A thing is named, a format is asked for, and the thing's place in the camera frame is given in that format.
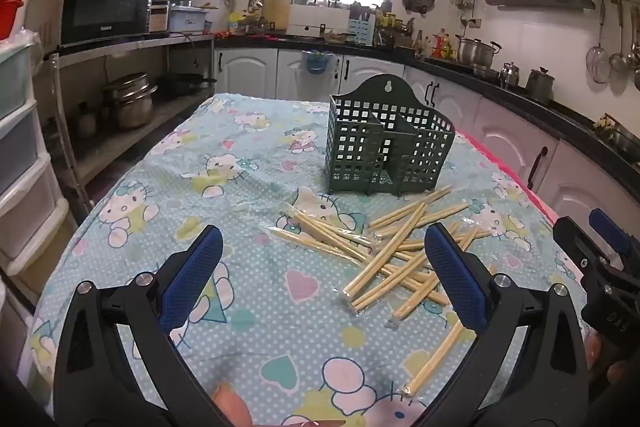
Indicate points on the large steel stockpot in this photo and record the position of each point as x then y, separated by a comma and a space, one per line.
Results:
475, 52

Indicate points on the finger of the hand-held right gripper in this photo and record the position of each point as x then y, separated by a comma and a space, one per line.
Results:
607, 227
575, 239

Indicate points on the black frying pan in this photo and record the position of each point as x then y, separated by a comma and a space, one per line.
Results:
185, 86

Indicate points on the black microwave oven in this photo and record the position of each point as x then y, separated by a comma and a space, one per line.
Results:
107, 2

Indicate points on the red plastic basin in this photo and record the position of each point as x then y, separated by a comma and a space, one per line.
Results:
10, 17

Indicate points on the metal shelf rack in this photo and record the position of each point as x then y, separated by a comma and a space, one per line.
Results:
150, 44

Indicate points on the wooden cutting board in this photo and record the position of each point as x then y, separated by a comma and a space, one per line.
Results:
272, 4

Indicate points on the small glass jar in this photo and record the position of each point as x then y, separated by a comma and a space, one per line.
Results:
86, 122

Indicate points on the cluster of condiment bottles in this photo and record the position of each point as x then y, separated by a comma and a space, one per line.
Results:
437, 46

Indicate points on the group of chopsticks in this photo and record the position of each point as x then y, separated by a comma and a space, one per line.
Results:
385, 257

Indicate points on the steel faucet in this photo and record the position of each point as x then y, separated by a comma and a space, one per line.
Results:
256, 7

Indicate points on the plastic drawer unit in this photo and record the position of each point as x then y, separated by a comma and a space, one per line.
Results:
25, 147

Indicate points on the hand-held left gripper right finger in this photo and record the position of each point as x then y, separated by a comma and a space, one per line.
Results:
452, 277

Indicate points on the person's right hand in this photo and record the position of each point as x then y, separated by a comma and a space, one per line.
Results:
595, 352

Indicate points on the person's left hand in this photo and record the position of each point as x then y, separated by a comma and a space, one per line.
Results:
232, 407

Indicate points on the green plastic utensil basket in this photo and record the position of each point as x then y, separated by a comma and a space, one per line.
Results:
390, 142

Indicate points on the steel tray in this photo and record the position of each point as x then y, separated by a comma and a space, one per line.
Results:
620, 139

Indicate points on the steel pot with lid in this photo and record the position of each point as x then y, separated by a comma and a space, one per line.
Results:
127, 104

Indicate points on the light blue knife holder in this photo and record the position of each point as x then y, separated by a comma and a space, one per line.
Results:
361, 29

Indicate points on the white wall socket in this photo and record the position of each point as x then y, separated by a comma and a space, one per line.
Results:
473, 23

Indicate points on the white kitchen cabinets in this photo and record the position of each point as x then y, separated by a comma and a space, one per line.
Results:
250, 72

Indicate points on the black kitchen countertop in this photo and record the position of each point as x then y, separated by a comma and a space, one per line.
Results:
570, 117

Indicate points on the yellow bottle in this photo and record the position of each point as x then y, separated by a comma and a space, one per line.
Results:
236, 22

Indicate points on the light blue printed tablecloth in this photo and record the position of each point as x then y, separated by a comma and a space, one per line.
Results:
240, 187

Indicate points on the small steel kettle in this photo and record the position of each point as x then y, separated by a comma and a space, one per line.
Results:
510, 76

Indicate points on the blue hanging bin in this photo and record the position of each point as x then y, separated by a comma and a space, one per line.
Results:
316, 63

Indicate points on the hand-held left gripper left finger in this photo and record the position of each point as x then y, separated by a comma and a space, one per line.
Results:
192, 277

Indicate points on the hanging steel ladle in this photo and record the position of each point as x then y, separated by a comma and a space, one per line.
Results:
636, 57
618, 62

